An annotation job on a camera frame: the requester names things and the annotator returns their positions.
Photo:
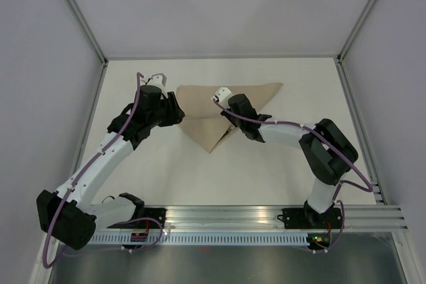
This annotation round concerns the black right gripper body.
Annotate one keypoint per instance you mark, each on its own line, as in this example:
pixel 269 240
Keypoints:
pixel 237 121

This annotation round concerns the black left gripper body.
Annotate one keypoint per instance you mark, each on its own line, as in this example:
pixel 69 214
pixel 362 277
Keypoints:
pixel 168 114

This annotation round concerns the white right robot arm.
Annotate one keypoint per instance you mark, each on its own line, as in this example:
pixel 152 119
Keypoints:
pixel 328 152

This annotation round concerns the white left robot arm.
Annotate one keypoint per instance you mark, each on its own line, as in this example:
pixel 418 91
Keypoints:
pixel 68 214

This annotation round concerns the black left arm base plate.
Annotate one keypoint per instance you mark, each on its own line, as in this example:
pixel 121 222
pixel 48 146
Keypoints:
pixel 150 218

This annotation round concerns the aluminium mounting rail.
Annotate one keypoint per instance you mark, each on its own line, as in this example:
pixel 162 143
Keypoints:
pixel 356 218

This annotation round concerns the white slotted cable duct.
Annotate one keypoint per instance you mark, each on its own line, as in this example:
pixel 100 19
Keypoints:
pixel 201 238

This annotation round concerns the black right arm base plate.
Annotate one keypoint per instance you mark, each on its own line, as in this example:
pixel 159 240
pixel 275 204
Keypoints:
pixel 293 219

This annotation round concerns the left aluminium frame post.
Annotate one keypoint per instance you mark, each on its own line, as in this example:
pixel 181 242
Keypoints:
pixel 86 30

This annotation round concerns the aluminium frame post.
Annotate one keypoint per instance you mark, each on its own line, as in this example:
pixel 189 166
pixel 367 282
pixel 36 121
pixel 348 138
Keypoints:
pixel 356 29
pixel 86 30

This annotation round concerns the right aluminium frame post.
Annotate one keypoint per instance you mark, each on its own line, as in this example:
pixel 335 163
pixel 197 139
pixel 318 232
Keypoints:
pixel 356 29

